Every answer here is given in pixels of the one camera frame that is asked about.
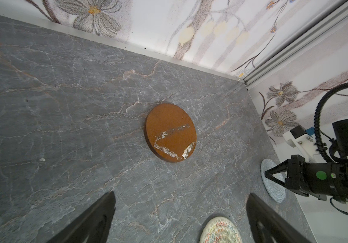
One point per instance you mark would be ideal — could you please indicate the cream woven round coaster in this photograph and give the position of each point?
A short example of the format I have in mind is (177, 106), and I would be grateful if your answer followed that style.
(220, 230)

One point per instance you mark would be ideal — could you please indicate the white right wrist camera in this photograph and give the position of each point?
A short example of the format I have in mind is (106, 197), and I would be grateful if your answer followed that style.
(305, 143)

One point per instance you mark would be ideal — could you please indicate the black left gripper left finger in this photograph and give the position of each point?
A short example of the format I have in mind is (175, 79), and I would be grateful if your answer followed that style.
(93, 225)

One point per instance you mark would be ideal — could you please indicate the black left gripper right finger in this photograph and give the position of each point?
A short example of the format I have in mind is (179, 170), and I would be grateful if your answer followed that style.
(267, 226)

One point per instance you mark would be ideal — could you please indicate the blue grey woven coaster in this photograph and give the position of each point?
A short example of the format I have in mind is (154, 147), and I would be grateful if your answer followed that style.
(276, 191)

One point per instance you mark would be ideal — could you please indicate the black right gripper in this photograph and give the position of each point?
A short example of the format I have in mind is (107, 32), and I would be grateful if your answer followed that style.
(316, 179)

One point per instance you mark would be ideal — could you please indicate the dark brown round coaster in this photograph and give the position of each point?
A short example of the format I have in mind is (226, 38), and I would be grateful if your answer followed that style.
(170, 133)

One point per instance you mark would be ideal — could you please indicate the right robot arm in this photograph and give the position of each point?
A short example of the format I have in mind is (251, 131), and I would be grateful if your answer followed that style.
(338, 150)

